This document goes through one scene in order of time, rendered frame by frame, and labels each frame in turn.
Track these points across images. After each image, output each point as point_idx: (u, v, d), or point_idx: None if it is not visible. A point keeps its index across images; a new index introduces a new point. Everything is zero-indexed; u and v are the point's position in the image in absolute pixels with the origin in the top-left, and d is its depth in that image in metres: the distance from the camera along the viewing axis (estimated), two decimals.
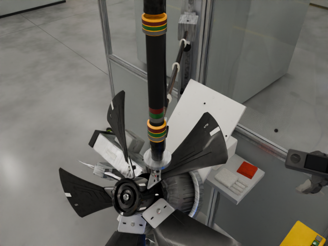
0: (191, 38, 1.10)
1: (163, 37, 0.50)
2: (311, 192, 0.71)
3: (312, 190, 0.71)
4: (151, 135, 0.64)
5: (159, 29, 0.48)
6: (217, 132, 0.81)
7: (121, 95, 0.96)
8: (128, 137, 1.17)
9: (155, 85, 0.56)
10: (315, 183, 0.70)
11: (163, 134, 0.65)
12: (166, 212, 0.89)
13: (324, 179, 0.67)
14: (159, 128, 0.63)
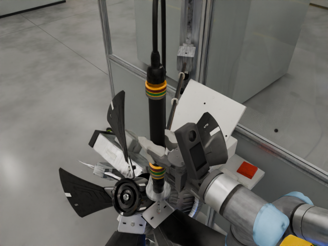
0: (189, 69, 1.19)
1: (163, 99, 0.59)
2: (156, 160, 0.62)
3: (159, 161, 0.62)
4: (152, 174, 0.73)
5: (160, 94, 0.57)
6: (217, 132, 0.81)
7: (121, 95, 0.96)
8: (128, 137, 1.17)
9: (156, 134, 0.64)
10: (170, 162, 0.61)
11: (163, 173, 0.73)
12: (166, 212, 0.89)
13: (183, 169, 0.60)
14: (160, 168, 0.71)
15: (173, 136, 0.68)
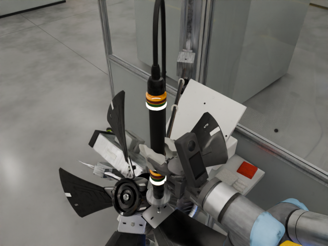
0: (188, 74, 1.21)
1: (163, 110, 0.61)
2: (156, 169, 0.64)
3: (159, 169, 0.64)
4: (153, 180, 0.75)
5: (160, 105, 0.58)
6: (217, 132, 0.81)
7: (121, 95, 0.96)
8: (128, 137, 1.17)
9: (156, 143, 0.66)
10: (170, 171, 0.63)
11: (163, 179, 0.75)
12: (166, 212, 0.89)
13: (183, 177, 0.62)
14: (160, 175, 0.73)
15: (173, 144, 0.69)
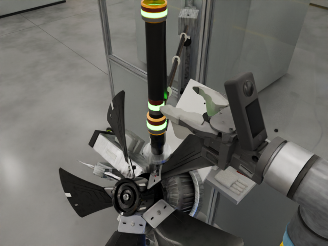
0: (191, 32, 1.09)
1: (163, 25, 0.49)
2: (196, 130, 0.46)
3: (201, 130, 0.46)
4: (150, 128, 0.63)
5: (159, 15, 0.46)
6: None
7: (121, 95, 0.96)
8: (128, 137, 1.17)
9: (154, 74, 0.54)
10: (214, 128, 0.46)
11: (163, 127, 0.63)
12: (166, 213, 0.89)
13: (234, 136, 0.45)
14: (159, 121, 0.61)
15: (218, 97, 0.52)
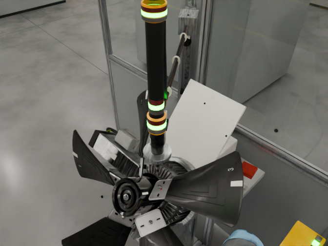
0: (191, 32, 1.09)
1: (163, 25, 0.49)
2: None
3: None
4: (150, 128, 0.63)
5: (159, 15, 0.46)
6: (238, 187, 0.76)
7: None
8: (128, 137, 1.17)
9: (154, 74, 0.54)
10: None
11: (163, 127, 0.63)
12: (157, 225, 0.90)
13: None
14: (159, 121, 0.61)
15: None
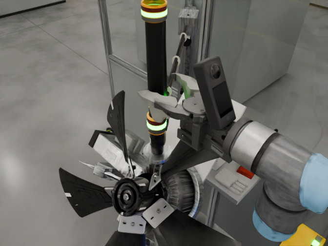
0: (191, 32, 1.09)
1: (163, 25, 0.49)
2: (170, 112, 0.49)
3: (174, 112, 0.49)
4: (150, 128, 0.63)
5: (159, 15, 0.46)
6: None
7: None
8: (128, 137, 1.17)
9: (154, 74, 0.54)
10: (186, 110, 0.49)
11: (163, 127, 0.63)
12: (136, 229, 0.94)
13: (203, 117, 0.48)
14: None
15: (193, 83, 0.56)
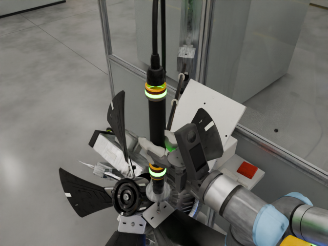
0: (189, 70, 1.19)
1: (163, 101, 0.59)
2: (156, 161, 0.62)
3: (159, 161, 0.62)
4: (152, 174, 0.74)
5: (159, 96, 0.57)
6: None
7: (216, 150, 0.75)
8: (128, 137, 1.17)
9: (156, 136, 0.65)
10: (170, 163, 0.61)
11: (163, 174, 0.74)
12: (136, 229, 0.94)
13: (183, 170, 0.60)
14: (160, 169, 0.72)
15: (173, 136, 0.68)
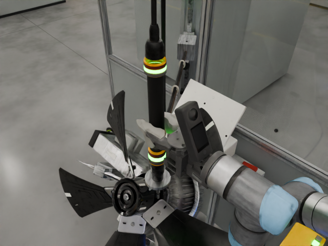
0: (190, 57, 1.16)
1: (162, 77, 0.56)
2: (155, 142, 0.59)
3: (158, 143, 0.58)
4: (151, 160, 0.70)
5: (159, 71, 0.53)
6: None
7: (216, 150, 0.75)
8: (128, 137, 1.17)
9: (155, 117, 0.61)
10: (170, 144, 0.57)
11: (163, 159, 0.70)
12: (136, 229, 0.94)
13: (184, 151, 0.56)
14: (159, 154, 0.68)
15: (173, 118, 0.64)
